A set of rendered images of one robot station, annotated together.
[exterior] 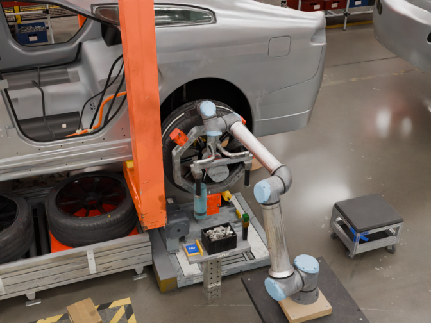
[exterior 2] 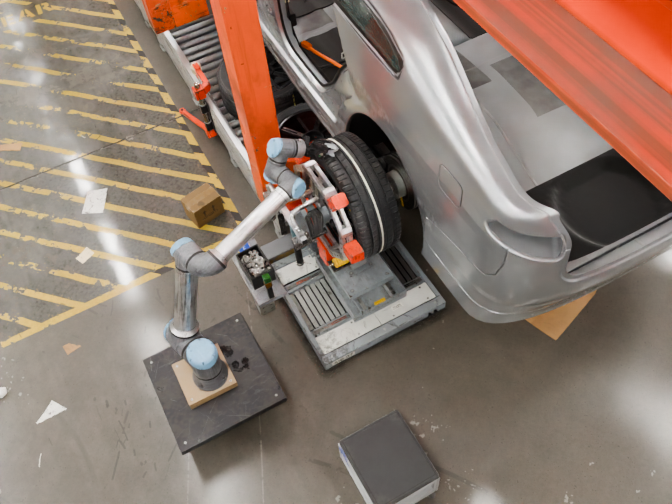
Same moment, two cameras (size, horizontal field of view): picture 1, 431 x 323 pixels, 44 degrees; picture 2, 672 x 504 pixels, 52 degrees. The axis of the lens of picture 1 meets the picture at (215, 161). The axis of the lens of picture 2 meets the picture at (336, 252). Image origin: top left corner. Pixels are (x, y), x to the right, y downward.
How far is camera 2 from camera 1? 3.76 m
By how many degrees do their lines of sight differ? 60
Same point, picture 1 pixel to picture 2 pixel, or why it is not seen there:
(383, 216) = (375, 479)
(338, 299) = (213, 418)
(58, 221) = not seen: hidden behind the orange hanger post
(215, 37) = (392, 97)
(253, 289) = (222, 326)
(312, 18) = (501, 199)
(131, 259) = not seen: hidden behind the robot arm
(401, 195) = not seen: outside the picture
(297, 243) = (367, 390)
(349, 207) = (387, 429)
